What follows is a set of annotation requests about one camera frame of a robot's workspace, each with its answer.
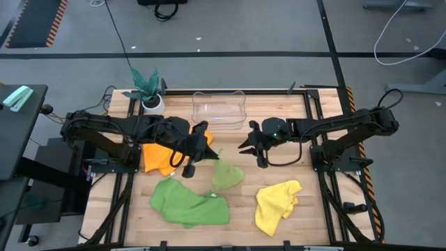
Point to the light green microfiber towel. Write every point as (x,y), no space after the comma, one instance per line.
(226,174)

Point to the artificial plant in white pot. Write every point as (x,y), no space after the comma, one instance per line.
(151,101)

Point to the dark green microfiber towel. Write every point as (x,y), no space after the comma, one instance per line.
(188,209)

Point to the clear plastic bin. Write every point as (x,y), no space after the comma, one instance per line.
(219,108)

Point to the black mat with orange edge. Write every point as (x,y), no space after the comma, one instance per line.
(33,21)

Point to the black side desk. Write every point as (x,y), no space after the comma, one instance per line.
(21,139)

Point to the black caster wheel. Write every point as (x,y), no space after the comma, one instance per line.
(32,240)

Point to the mint green stapler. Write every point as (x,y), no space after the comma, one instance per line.
(17,97)

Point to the grey desk foot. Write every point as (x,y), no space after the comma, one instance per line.
(418,87)
(397,5)

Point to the black equipment cart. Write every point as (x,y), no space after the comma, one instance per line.
(52,181)

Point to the orange microfiber towel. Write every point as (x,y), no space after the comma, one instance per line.
(157,157)

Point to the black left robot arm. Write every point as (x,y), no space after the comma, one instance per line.
(104,122)

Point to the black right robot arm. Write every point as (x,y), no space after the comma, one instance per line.
(331,122)

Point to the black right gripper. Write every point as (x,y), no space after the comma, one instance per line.
(260,144)

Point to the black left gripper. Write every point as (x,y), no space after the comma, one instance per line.
(197,146)

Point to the yellow microfiber towel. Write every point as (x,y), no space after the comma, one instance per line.
(275,209)

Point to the black round knob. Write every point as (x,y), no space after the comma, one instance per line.
(46,109)

